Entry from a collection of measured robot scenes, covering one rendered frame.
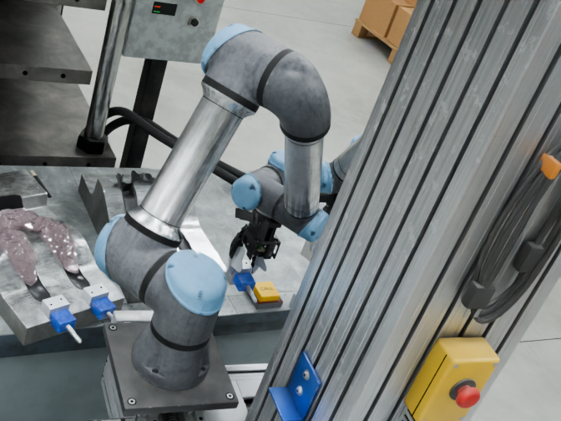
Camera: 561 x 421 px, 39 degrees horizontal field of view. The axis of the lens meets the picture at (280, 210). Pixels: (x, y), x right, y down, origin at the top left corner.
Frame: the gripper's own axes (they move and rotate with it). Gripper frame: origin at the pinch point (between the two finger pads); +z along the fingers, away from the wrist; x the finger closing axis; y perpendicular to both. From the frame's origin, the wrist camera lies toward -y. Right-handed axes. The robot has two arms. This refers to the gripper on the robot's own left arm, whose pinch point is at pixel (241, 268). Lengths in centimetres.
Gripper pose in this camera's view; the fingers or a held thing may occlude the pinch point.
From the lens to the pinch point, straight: 203.0
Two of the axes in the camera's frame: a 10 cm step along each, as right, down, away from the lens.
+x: 8.6, 0.0, 5.1
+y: 4.1, 5.9, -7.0
